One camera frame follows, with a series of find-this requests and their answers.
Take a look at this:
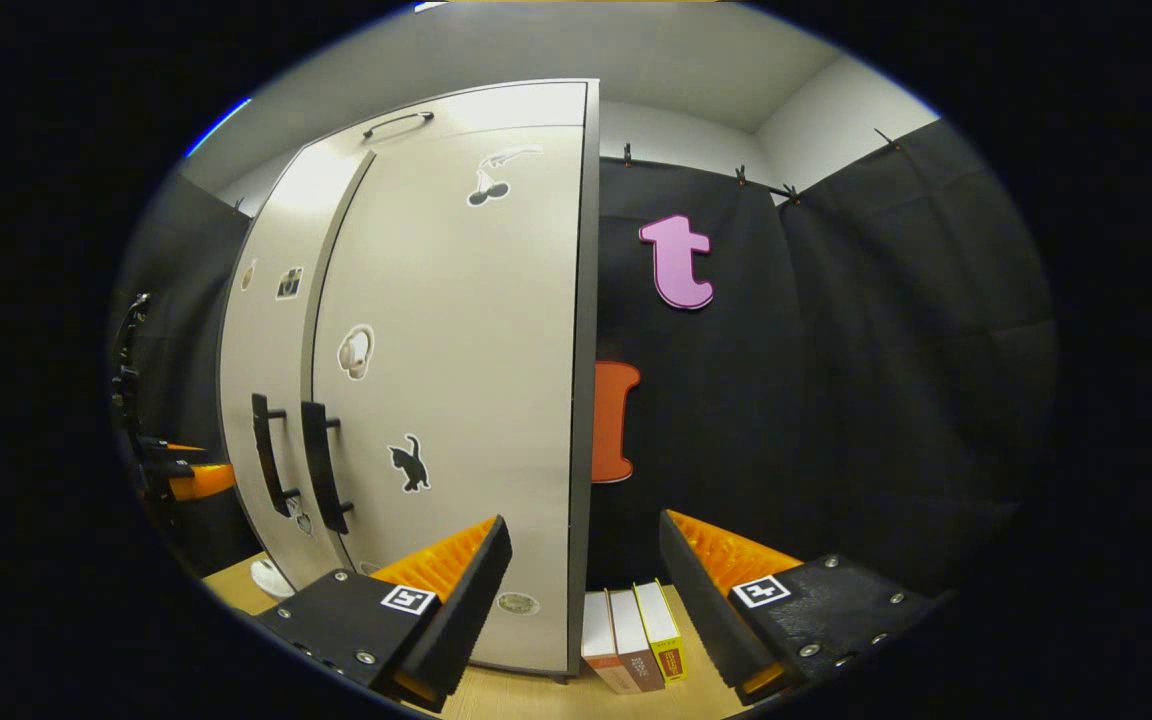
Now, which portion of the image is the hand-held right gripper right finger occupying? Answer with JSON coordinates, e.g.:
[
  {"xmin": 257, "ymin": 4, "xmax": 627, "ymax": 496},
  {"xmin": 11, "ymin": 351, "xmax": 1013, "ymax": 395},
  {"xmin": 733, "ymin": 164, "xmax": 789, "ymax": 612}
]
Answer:
[{"xmin": 659, "ymin": 510, "xmax": 937, "ymax": 706}]

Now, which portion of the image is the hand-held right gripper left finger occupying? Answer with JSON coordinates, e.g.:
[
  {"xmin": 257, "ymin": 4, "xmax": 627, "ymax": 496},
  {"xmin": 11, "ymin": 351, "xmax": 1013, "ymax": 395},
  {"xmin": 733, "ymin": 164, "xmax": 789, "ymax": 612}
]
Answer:
[{"xmin": 246, "ymin": 515, "xmax": 514, "ymax": 713}]

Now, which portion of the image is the grey cabinet door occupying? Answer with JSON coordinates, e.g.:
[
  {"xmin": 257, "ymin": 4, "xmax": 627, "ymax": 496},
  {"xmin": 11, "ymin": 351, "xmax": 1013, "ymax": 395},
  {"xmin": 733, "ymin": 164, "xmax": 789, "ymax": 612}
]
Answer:
[
  {"xmin": 219, "ymin": 148, "xmax": 377, "ymax": 591},
  {"xmin": 311, "ymin": 125, "xmax": 587, "ymax": 673}
]

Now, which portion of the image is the grey shoe cabinet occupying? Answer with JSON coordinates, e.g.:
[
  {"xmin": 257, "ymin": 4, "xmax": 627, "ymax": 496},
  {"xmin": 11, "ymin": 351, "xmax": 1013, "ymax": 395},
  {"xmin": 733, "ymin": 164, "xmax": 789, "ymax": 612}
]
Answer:
[{"xmin": 218, "ymin": 78, "xmax": 602, "ymax": 683}]

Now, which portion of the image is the brown book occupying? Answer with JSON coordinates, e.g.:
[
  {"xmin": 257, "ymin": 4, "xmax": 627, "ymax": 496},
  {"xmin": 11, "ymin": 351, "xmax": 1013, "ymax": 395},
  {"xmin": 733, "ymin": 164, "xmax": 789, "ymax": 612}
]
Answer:
[{"xmin": 606, "ymin": 588, "xmax": 667, "ymax": 693}]

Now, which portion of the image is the white book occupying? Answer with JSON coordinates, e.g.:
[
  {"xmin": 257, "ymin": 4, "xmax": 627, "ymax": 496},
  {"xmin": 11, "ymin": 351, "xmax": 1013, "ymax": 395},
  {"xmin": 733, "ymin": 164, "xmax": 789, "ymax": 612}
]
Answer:
[{"xmin": 581, "ymin": 590, "xmax": 637, "ymax": 694}]

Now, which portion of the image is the white plush toy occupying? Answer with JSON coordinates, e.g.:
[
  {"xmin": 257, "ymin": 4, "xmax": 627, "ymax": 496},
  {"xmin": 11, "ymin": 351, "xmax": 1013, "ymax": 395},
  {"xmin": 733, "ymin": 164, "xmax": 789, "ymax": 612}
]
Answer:
[{"xmin": 249, "ymin": 558, "xmax": 297, "ymax": 601}]

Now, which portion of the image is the black door handle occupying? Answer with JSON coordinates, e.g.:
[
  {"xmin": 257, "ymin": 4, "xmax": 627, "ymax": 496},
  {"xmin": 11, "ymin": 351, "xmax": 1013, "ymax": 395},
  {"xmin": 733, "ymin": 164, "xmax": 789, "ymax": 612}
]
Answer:
[
  {"xmin": 301, "ymin": 402, "xmax": 355, "ymax": 536},
  {"xmin": 251, "ymin": 393, "xmax": 302, "ymax": 519}
]

